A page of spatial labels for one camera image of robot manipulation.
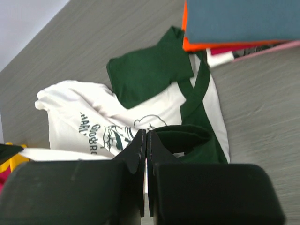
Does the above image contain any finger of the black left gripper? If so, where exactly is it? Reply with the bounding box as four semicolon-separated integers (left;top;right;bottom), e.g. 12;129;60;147
0;144;23;164

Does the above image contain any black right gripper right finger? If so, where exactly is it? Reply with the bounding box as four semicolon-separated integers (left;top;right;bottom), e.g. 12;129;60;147
147;131;286;225

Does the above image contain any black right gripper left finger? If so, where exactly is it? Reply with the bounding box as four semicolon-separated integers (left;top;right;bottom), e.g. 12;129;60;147
0;130;147;225

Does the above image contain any white and green t-shirt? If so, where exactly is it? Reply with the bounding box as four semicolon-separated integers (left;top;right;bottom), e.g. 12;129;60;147
35;27;230;164

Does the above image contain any yellow plastic bin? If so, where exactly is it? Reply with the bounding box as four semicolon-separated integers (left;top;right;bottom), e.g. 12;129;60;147
0;154;30;173

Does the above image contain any magenta t-shirt in bin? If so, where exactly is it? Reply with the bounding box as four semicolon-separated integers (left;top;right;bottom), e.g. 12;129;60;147
0;166;11;192

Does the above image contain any white printed folded t-shirt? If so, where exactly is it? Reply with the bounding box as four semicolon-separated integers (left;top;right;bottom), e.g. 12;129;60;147
206;44;275;68

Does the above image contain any magenta folded t-shirt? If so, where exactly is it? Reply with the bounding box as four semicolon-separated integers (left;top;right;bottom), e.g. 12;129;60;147
210;42;282;56

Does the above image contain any orange folded t-shirt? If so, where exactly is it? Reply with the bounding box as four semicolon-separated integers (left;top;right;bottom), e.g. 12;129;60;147
182;1;291;53

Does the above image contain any blue-grey folded t-shirt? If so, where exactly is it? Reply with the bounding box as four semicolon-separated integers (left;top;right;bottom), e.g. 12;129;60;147
185;0;300;44

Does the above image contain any pink folded t-shirt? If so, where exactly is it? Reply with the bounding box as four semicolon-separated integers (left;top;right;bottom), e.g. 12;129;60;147
234;40;300;62

